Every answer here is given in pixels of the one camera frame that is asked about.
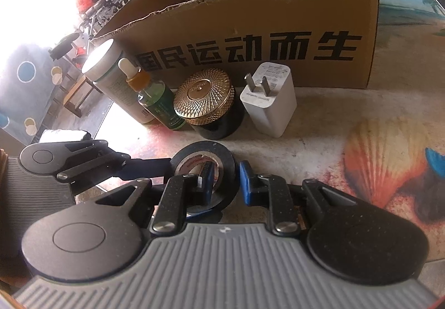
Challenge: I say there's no blue dotted cloth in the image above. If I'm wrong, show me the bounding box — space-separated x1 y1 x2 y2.
0 44 72 144

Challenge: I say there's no black jar with gold lid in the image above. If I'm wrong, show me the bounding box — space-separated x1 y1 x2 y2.
173 68 246 141

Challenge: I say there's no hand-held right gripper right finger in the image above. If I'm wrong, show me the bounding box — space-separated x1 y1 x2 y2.
240 161 359 237

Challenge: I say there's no white charger plug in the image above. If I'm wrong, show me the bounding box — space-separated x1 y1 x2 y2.
240 62 297 138

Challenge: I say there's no black tape roll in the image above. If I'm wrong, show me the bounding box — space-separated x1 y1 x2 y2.
170 141 241 217

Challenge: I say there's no brown cardboard box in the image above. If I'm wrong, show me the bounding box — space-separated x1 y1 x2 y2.
91 0 379 89

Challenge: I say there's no white plastic bottle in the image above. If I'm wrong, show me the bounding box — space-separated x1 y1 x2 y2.
81 39 157 125

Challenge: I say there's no wooden stool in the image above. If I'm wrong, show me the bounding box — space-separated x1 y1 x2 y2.
63 75 95 118

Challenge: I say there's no black round seat stool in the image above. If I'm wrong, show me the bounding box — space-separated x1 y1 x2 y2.
49 32 81 60

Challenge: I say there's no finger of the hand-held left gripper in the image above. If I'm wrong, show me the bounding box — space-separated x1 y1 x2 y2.
57 140 174 182

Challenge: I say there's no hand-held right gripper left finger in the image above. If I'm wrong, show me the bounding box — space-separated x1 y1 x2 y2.
95 161 215 235

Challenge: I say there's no green dropper bottle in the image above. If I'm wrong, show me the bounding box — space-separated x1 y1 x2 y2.
118 58 186 131

